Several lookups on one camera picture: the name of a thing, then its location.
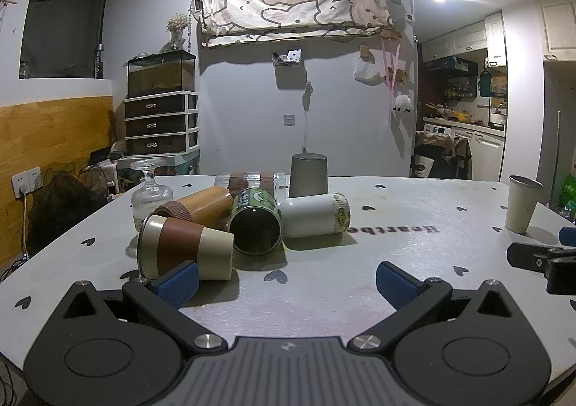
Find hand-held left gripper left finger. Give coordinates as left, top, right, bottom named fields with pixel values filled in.
left=53, top=261, right=228, bottom=351

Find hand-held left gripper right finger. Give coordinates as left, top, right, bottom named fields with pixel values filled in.
left=346, top=261, right=525, bottom=351

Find cream cup with brown sleeve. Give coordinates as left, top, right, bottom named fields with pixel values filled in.
left=136, top=214, right=236, bottom=282

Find beige paper cup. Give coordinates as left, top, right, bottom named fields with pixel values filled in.
left=504, top=175, right=545, bottom=235

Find wooden cup with ribbed lid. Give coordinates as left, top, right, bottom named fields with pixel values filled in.
left=154, top=186, right=234, bottom=234

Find green tin cup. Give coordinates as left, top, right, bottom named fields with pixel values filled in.
left=229, top=187, right=284, bottom=256

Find white cup with printed band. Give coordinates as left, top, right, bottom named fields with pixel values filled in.
left=278, top=192, right=352, bottom=239

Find glass cup with brown sleeve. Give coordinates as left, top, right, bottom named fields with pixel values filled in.
left=215, top=170, right=289, bottom=198

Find grey cup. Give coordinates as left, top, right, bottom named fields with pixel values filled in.
left=288, top=153, right=329, bottom=200

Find green bottle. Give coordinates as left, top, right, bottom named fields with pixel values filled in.
left=557, top=171, right=576, bottom=227

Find clear glass goblet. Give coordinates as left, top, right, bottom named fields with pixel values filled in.
left=130, top=158, right=174, bottom=231

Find printed low cabinet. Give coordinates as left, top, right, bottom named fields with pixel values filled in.
left=116, top=149, right=201, bottom=196

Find chair with draped clothes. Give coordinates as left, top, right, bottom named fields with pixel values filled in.
left=411, top=130, right=473, bottom=180

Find black mesh net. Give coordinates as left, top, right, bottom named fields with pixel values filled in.
left=26, top=169, right=108, bottom=257

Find black laptop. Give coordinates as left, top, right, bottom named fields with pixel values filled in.
left=87, top=145, right=113, bottom=164

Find white washing machine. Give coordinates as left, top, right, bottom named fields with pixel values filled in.
left=422, top=120, right=456, bottom=137

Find white drawer unit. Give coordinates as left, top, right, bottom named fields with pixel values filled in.
left=123, top=90, right=201, bottom=158

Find glass fish tank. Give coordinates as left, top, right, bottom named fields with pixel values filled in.
left=125, top=50, right=197, bottom=99

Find white plastic bag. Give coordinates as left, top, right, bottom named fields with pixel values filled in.
left=354, top=57, right=383, bottom=84

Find dried flower bouquet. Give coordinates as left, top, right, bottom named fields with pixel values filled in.
left=159, top=12, right=191, bottom=51

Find dark window curtain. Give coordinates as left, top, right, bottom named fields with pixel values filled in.
left=20, top=0, right=117, bottom=81

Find printed blanket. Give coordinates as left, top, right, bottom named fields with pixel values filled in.
left=188, top=0, right=395, bottom=48

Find white wall socket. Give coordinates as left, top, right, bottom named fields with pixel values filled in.
left=11, top=166, right=44, bottom=199

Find clear wall holder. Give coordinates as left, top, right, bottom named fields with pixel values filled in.
left=271, top=48, right=302, bottom=69

